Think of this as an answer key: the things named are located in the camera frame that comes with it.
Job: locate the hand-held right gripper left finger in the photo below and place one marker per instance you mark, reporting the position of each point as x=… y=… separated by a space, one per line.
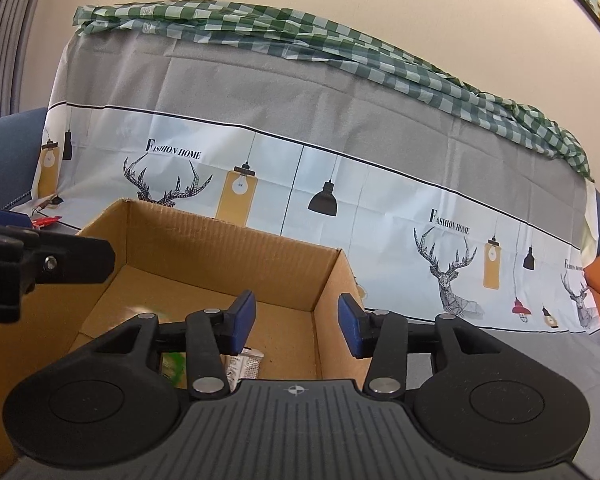
x=242 y=321

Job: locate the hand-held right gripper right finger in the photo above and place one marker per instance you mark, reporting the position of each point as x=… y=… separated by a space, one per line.
x=349 y=326

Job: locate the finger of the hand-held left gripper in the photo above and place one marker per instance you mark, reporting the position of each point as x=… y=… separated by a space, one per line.
x=75 y=260

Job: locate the brown cardboard box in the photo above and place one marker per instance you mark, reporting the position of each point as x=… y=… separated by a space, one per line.
x=280 y=272

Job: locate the white snack packet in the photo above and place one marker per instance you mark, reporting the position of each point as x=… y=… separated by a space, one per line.
x=245 y=364

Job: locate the red snack packet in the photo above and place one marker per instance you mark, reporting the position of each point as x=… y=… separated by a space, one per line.
x=47 y=220

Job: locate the green snack packet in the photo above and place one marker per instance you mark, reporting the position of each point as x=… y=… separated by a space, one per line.
x=172 y=366

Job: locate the blue sofa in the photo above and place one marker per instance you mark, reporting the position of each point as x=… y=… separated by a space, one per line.
x=5 y=160

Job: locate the grey deer printed cloth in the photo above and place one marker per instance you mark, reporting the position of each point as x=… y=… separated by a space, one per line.
x=330 y=125

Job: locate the grey curtain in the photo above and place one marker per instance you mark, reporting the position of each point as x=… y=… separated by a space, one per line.
x=5 y=35

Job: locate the green checked cloth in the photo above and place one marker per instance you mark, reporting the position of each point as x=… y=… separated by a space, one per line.
x=330 y=35

